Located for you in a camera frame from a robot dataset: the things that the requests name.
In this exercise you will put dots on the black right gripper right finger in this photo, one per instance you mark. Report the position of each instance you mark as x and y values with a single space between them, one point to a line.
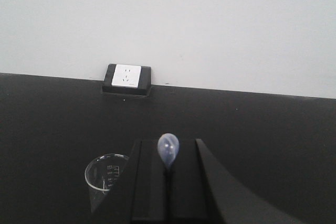
204 191

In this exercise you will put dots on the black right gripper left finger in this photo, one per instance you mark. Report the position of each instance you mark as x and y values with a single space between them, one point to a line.
139 195

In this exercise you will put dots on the clear glass beaker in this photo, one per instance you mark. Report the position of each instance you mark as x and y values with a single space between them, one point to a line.
101 174

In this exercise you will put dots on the black socket box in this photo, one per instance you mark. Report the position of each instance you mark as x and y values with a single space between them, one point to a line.
143 89

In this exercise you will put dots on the white wall power socket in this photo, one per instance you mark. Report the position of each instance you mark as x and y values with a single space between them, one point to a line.
126 76

